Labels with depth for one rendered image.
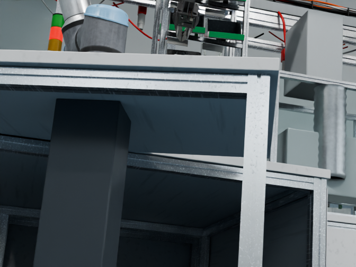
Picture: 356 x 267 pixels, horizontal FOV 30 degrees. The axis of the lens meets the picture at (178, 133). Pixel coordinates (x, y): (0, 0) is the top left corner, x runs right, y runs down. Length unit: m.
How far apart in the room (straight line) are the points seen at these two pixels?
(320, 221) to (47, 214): 0.99
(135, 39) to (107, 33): 5.02
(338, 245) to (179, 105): 1.61
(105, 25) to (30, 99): 0.27
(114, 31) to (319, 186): 0.91
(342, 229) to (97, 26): 1.73
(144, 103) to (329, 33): 2.04
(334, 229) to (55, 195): 1.73
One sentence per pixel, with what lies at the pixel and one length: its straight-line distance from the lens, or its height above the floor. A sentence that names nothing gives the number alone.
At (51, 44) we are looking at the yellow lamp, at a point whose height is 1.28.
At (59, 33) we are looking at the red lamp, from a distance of 2.54.
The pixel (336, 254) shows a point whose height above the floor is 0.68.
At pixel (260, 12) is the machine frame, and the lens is 3.88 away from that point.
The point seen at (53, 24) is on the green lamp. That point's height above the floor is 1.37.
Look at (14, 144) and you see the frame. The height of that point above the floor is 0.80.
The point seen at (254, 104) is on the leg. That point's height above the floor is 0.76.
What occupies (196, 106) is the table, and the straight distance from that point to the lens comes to 1.60.
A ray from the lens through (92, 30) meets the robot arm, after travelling 1.72.
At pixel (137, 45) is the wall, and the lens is 6.69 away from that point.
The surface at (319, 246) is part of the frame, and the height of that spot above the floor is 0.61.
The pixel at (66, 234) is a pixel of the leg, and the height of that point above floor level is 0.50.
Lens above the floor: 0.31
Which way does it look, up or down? 16 degrees up
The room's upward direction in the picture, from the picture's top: 5 degrees clockwise
